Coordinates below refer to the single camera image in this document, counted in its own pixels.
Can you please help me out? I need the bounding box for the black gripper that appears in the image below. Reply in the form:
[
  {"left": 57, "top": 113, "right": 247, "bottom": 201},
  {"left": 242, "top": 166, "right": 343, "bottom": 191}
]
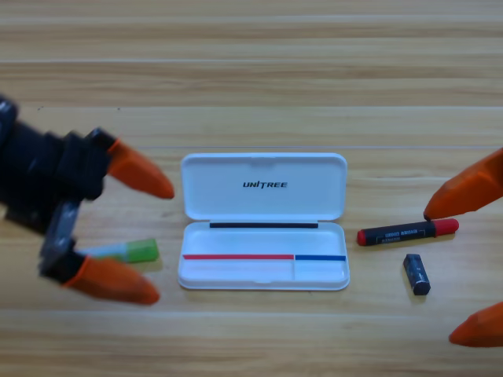
[{"left": 0, "top": 93, "right": 176, "bottom": 256}]

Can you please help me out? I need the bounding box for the white Unitree pencil case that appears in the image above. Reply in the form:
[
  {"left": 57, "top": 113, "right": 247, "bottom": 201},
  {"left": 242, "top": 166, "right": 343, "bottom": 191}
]
[{"left": 177, "top": 152, "right": 351, "bottom": 291}]

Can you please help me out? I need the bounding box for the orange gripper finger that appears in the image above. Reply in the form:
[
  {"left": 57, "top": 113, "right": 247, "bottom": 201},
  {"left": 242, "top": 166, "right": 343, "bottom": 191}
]
[
  {"left": 39, "top": 239, "right": 161, "bottom": 306},
  {"left": 423, "top": 148, "right": 503, "bottom": 220},
  {"left": 449, "top": 302, "right": 503, "bottom": 349}
]

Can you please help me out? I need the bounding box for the red and black marker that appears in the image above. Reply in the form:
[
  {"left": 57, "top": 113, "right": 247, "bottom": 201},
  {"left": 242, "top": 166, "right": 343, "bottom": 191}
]
[{"left": 356, "top": 218, "right": 460, "bottom": 247}]

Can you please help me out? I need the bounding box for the black eraser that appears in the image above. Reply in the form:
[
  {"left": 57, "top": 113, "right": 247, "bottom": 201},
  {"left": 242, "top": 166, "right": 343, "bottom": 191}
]
[{"left": 402, "top": 253, "right": 431, "bottom": 296}]

